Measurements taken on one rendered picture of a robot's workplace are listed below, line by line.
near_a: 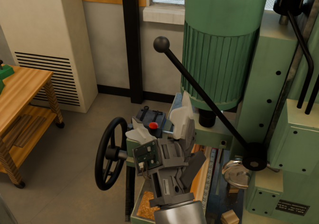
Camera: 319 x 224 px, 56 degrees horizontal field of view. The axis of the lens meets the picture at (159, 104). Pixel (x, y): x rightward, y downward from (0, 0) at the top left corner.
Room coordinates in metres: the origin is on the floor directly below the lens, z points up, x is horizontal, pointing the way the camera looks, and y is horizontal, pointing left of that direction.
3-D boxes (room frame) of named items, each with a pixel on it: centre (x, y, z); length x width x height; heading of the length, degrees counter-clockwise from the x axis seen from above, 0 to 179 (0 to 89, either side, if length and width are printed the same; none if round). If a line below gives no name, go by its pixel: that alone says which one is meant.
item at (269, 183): (0.45, -0.28, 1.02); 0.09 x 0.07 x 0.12; 164
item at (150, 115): (0.73, 0.04, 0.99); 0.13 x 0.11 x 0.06; 164
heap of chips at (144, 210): (0.46, 0.00, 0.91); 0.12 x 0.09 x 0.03; 74
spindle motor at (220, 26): (0.65, -0.15, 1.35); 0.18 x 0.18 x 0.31
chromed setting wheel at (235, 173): (0.50, -0.24, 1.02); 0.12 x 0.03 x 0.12; 74
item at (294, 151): (0.45, -0.31, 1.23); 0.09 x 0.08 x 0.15; 74
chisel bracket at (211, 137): (0.65, -0.17, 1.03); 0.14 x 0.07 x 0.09; 74
